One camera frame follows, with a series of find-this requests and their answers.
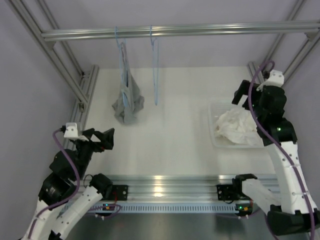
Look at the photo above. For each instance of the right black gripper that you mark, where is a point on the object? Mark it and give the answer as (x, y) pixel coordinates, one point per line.
(243, 89)

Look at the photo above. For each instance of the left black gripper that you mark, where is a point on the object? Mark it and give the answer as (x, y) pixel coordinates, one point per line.
(106, 138)

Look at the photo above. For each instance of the white tank top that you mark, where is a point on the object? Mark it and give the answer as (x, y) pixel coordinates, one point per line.
(238, 126)

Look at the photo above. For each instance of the blue wire hanger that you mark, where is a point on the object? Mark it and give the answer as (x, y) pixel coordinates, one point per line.
(122, 65)
(155, 63)

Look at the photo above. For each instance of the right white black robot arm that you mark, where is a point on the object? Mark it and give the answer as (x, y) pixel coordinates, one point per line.
(294, 211)

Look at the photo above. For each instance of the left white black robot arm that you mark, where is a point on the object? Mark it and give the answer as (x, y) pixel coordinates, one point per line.
(49, 222)

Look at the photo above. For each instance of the grey tank top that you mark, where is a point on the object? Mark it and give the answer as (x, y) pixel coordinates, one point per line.
(127, 115)

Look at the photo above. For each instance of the clear plastic basket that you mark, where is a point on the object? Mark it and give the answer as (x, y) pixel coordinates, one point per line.
(216, 108)

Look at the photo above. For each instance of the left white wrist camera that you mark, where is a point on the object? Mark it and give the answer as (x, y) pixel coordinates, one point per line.
(72, 131)

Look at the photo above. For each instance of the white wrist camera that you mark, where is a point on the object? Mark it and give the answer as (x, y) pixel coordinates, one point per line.
(276, 78)
(72, 131)

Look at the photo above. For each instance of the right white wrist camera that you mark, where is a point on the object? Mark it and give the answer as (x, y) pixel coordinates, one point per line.
(276, 78)

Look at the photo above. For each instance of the aluminium frame left posts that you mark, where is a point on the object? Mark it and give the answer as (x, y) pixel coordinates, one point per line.
(60, 55)

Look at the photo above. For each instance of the aluminium frame posts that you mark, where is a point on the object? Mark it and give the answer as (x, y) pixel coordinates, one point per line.
(60, 55)
(297, 55)

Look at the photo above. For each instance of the slotted cable duct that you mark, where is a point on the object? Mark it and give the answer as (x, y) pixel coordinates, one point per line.
(146, 208)

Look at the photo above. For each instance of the aluminium frame right posts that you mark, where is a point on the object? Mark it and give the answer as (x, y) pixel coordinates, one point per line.
(297, 55)

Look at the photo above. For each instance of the aluminium hanging rail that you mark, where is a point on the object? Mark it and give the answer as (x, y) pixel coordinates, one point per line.
(217, 29)

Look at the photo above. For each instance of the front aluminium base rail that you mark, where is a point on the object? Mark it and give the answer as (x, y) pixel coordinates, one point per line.
(172, 188)

